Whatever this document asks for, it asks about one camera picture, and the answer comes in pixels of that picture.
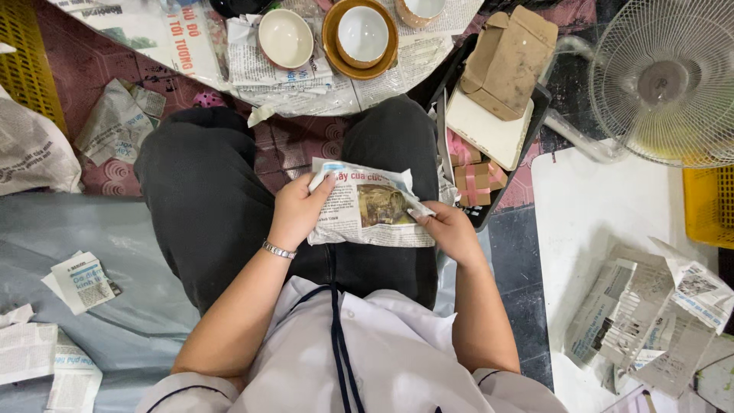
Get cream ceramic bowl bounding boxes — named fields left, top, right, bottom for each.
left=257, top=8, right=315, bottom=71

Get speckled ceramic bowl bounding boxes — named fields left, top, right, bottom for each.
left=395, top=0, right=447, bottom=29

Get brown ceramic saucer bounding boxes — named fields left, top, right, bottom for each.
left=322, top=0, right=400, bottom=81

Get brown cardboard box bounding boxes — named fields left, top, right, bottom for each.
left=459, top=5, right=559, bottom=122

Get black tray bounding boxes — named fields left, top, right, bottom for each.
left=427, top=33, right=553, bottom=233

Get small newspaper scrap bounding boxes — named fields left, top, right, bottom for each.
left=41, top=250, right=123, bottom=317

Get white ceramic bowl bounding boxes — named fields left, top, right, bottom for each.
left=336, top=6, right=391, bottom=70

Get white electric fan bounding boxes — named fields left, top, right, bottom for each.
left=542, top=0, right=734, bottom=169

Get yellow plastic crate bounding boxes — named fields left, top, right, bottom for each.
left=0, top=0, right=69, bottom=136
left=682, top=164, right=734, bottom=251

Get newspaper-wrapped bundle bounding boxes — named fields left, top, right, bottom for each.
left=307, top=158, right=438, bottom=249

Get pink dotted object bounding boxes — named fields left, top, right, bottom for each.
left=192, top=90, right=228, bottom=110

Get person's right hand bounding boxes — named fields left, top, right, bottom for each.
left=410, top=201, right=488, bottom=267

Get white board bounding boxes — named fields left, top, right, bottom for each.
left=530, top=138, right=734, bottom=413

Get white tray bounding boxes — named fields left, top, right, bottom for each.
left=444, top=86, right=534, bottom=172

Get pile of newspaper sheets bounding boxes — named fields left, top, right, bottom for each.
left=563, top=236, right=734, bottom=400

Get grey plastic sheet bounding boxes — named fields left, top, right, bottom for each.
left=0, top=192, right=203, bottom=413

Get person's black trousers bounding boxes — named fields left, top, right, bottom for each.
left=133, top=94, right=442, bottom=316

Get spread newspaper sheets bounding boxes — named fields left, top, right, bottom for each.
left=49, top=0, right=486, bottom=119

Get black round object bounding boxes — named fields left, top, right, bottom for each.
left=209, top=0, right=274, bottom=18

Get crumpled newspaper sheet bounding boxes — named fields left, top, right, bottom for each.
left=74, top=78, right=167, bottom=167

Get person's white shirt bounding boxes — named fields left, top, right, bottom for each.
left=135, top=275, right=568, bottom=413

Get small box with pink ribbon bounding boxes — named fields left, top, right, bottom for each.
left=453, top=161, right=509, bottom=208
left=447, top=128, right=483, bottom=167

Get person's left hand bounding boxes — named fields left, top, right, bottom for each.
left=268, top=172, right=338, bottom=252

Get silver wristwatch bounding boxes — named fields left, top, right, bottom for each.
left=262, top=239, right=298, bottom=260

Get large newspaper-wrapped package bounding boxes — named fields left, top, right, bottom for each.
left=0, top=85, right=83, bottom=197

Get torn newspaper pieces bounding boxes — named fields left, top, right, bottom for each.
left=0, top=303, right=104, bottom=413

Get navy neck cord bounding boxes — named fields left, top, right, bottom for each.
left=287, top=283, right=368, bottom=413

